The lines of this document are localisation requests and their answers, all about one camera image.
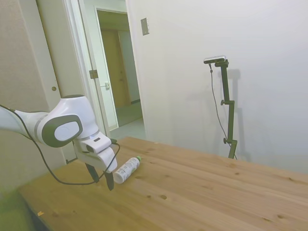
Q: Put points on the clear water bottle green cap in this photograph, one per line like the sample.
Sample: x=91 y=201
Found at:
x=126 y=168

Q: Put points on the silver camera on stand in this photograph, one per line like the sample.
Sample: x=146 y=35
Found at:
x=215 y=59

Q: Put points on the black jointed camera stand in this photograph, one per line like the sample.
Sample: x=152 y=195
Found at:
x=231 y=120

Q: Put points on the round metal door knob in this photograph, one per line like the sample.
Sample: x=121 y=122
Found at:
x=54 y=88

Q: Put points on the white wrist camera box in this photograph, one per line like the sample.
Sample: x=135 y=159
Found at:
x=99 y=143

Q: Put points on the metal door hinge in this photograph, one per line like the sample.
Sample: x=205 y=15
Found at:
x=93 y=73

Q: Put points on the metal door latch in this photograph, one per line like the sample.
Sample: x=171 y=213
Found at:
x=107 y=85

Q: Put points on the white open door leaf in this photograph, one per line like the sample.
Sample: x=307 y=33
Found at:
x=106 y=108

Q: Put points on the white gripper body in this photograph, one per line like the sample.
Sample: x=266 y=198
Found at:
x=106 y=158

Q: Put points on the grey metal wall plate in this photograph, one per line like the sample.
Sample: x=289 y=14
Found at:
x=145 y=26

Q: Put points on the brown wooden hallway door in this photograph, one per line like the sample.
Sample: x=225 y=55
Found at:
x=115 y=72

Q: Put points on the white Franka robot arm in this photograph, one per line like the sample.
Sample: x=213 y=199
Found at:
x=67 y=108

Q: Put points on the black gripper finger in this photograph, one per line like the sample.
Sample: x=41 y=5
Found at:
x=92 y=172
x=109 y=180

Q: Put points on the beige door with knob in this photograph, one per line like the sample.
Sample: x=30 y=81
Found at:
x=55 y=48

